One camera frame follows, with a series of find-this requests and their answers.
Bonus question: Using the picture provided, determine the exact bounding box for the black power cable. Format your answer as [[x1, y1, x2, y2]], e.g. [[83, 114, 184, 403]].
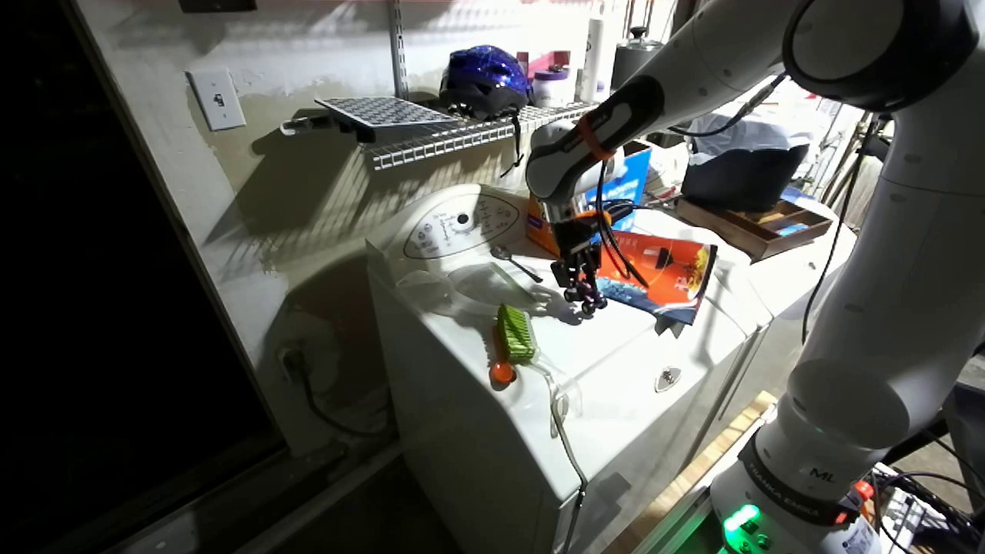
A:
[[282, 348, 399, 444]]

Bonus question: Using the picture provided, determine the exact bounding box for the white wall outlet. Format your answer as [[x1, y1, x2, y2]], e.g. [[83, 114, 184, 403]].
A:
[[187, 71, 247, 132]]

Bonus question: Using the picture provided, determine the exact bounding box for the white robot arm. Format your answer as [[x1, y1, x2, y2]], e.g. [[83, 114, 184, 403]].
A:
[[526, 0, 985, 527]]

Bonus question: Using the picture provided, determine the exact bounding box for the blue cleaning product box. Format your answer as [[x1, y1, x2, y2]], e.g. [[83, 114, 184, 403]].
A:
[[579, 144, 649, 230]]

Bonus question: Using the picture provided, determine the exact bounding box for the green bristle clear-handled brush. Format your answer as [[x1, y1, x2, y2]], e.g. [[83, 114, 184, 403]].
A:
[[497, 304, 535, 364]]

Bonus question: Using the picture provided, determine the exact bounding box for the orange round lid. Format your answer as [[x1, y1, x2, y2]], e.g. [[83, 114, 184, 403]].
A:
[[491, 359, 517, 390]]

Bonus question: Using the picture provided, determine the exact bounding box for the red black toy quad car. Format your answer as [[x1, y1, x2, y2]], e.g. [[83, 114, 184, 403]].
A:
[[566, 290, 607, 321]]

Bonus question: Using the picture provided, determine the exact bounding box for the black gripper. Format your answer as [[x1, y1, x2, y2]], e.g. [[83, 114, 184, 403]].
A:
[[550, 211, 604, 290]]

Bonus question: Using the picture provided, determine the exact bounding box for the brown cardboard tray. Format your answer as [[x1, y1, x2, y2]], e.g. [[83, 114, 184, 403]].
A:
[[676, 200, 832, 261]]

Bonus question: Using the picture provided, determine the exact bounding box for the orange airbnb magazine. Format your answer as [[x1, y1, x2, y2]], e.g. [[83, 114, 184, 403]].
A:
[[598, 230, 718, 327]]

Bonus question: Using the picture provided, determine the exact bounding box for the white washing machine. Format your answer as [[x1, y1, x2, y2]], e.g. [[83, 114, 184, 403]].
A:
[[363, 181, 858, 554]]

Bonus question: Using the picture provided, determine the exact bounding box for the grey solar panel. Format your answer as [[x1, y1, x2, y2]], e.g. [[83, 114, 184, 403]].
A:
[[318, 98, 455, 140]]

